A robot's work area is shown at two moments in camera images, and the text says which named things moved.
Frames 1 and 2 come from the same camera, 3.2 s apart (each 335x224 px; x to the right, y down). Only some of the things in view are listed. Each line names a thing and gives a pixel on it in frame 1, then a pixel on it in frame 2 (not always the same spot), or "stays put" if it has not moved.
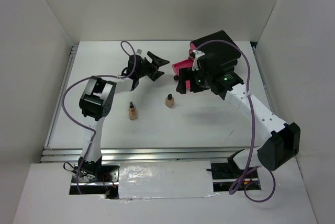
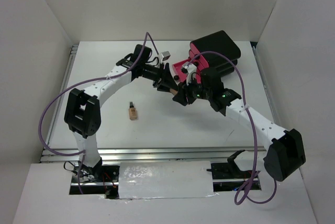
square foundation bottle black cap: [169, 101] → [173, 91]
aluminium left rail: [55, 114] stays put
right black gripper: [188, 75] → [184, 90]
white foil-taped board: [169, 179] stays put
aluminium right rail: [264, 77] stays put
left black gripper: [157, 62] → [166, 81]
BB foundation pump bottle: [133, 111] stays put
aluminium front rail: [146, 154] stays put
